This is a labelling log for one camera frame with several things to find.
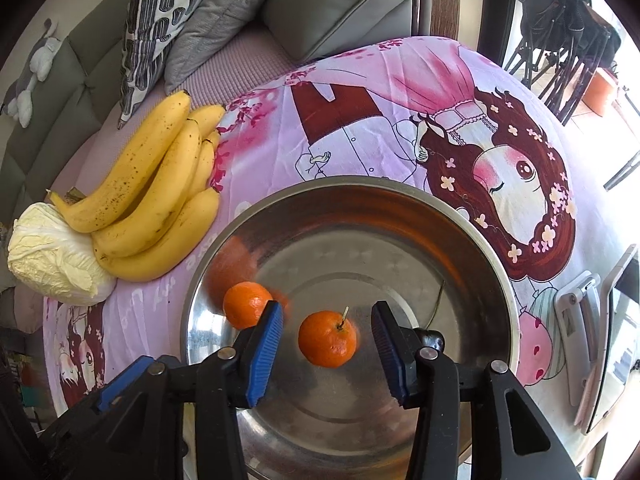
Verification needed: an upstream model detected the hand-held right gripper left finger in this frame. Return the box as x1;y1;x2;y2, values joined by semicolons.
75;301;285;480

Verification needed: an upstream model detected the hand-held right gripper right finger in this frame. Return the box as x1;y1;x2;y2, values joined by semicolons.
371;301;583;480

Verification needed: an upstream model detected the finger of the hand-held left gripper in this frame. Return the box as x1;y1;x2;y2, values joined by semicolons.
40;356;156;461

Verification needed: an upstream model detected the mandarin orange with stem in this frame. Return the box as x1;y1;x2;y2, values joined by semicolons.
298;307;359;368

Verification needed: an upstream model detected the round steel bowl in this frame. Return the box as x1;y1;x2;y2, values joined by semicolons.
181;175;521;480

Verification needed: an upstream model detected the napa cabbage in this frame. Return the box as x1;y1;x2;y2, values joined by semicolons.
7;202;118;306

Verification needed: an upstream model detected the white folding stand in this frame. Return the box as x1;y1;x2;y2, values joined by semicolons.
554;270;602;408

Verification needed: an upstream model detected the yellow banana bunch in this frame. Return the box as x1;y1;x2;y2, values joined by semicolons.
47;89;227;283

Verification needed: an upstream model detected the white tablet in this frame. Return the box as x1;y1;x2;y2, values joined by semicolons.
574;244;640;436

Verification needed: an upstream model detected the pink cartoon printed blanket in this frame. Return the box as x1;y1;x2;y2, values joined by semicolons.
42;35;633;480

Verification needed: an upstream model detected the mauve ribbed seat pad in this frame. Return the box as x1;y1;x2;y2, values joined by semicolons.
52;30;321;196

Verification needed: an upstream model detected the grey sofa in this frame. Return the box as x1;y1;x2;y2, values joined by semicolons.
0;0;436;311

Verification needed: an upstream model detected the grey textured pillow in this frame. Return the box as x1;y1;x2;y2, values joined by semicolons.
164;0;301;96

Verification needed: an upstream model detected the grey and white plush toy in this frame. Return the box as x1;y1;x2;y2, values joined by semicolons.
0;19;63;128

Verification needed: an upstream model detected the orange box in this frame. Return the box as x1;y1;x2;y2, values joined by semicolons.
582;67;618;116

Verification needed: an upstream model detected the black and white patterned pillow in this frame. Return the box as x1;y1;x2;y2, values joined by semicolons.
117;0;236;131

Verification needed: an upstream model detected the grey sofa cushion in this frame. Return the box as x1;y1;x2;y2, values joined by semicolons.
260;0;441;63

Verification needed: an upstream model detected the black chair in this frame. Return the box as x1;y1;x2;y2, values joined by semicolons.
505;0;626;126

